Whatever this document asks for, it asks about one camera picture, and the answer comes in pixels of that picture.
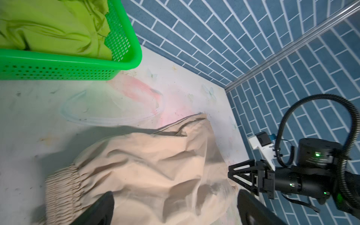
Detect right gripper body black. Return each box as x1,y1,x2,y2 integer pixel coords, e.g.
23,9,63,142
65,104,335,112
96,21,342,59
256,160,275,199

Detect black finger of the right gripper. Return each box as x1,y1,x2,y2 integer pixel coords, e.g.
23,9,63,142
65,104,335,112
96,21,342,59
228,174,257,195
228,159,257,176

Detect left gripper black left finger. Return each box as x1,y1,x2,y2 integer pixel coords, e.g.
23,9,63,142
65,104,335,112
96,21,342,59
70,191,114,225

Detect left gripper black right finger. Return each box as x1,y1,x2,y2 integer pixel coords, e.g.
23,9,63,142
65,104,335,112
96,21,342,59
237,189,286,225

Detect beige drawstring shorts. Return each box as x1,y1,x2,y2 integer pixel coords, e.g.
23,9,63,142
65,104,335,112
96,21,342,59
45,114,238,225

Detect green plastic basket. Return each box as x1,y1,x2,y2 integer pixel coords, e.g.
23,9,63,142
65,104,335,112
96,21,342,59
1,1,142,80

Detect lime green shorts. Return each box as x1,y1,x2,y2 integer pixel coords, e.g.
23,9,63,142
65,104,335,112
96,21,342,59
1,1,112,60

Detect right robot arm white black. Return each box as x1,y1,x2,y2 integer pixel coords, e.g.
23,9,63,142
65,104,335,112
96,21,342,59
228,135,360,218

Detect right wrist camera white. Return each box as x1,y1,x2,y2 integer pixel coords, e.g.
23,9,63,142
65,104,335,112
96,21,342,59
247,131,276,171

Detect right black corrugated cable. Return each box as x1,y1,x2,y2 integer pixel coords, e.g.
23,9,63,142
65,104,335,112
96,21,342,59
274,94,360,210

